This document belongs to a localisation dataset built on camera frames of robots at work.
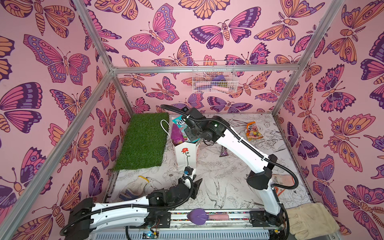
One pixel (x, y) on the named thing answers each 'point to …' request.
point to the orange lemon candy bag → (252, 132)
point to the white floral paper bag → (186, 154)
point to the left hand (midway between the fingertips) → (200, 178)
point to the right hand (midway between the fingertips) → (192, 126)
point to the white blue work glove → (134, 189)
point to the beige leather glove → (308, 221)
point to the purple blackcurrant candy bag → (177, 137)
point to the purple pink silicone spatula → (199, 216)
